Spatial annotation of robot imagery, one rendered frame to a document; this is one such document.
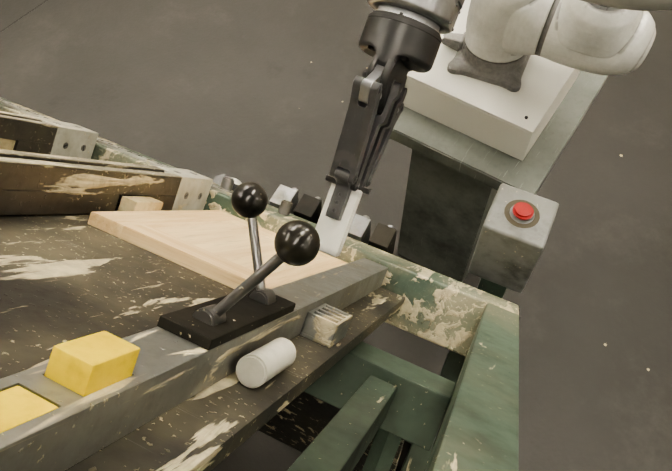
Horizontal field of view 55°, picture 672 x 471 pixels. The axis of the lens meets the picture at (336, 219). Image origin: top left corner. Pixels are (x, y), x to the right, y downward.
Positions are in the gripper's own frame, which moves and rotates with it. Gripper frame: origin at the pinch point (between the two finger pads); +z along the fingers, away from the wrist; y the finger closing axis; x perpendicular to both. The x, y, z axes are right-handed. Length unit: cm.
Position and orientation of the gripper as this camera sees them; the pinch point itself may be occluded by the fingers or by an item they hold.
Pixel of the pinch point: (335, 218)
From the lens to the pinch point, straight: 64.8
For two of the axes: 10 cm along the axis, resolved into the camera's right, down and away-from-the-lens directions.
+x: -9.0, -3.6, 2.5
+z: -3.4, 9.3, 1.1
